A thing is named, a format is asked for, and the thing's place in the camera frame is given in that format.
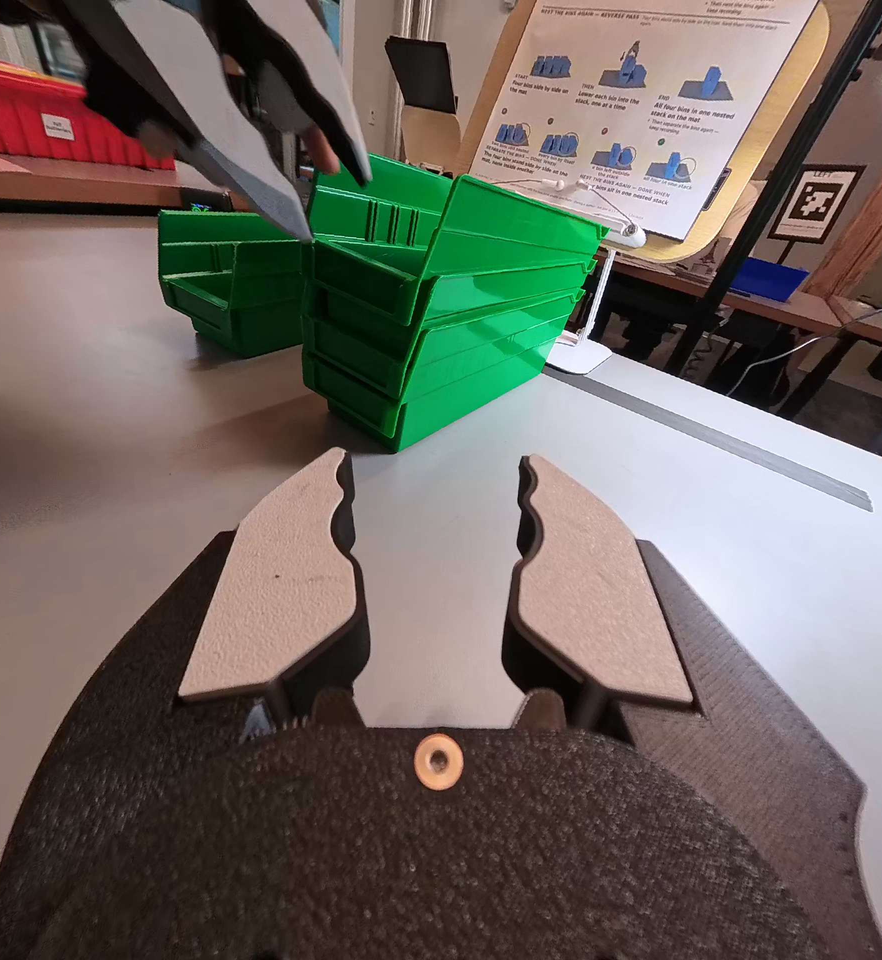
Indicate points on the person's left hand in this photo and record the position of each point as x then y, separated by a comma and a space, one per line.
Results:
321, 150

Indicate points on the white display stand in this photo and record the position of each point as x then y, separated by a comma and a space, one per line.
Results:
583, 360

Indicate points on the wooden clipboard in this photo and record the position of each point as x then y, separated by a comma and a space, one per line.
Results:
786, 112

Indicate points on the metal stand pole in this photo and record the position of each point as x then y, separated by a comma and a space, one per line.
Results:
784, 165

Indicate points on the light grey desk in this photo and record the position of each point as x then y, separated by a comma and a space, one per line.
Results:
673, 562

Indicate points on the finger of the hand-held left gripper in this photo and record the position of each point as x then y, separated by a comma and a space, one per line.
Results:
201, 90
328, 67

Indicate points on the black device green display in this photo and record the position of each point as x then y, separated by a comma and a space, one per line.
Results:
205, 201

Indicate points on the wooden-edged side table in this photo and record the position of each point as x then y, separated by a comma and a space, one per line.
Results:
73, 184

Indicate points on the grey tape strip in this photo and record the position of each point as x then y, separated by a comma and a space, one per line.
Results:
711, 439

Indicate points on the green plastic bin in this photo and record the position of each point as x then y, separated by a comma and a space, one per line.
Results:
471, 390
223, 300
501, 232
478, 330

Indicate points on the black tilted monitor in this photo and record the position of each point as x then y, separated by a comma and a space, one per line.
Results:
418, 75

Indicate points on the printed instruction sheet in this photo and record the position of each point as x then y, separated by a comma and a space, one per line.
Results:
711, 60

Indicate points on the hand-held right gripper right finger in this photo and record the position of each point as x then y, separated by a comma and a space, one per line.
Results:
598, 600

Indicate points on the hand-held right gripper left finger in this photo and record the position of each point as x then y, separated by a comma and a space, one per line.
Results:
276, 600

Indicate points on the black-and-white marker sign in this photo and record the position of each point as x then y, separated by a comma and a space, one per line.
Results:
816, 202

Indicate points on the red ribbed storage tray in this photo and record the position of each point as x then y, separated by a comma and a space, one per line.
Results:
6, 120

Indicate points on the blue plastic bin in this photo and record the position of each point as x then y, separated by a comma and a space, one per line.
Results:
771, 279

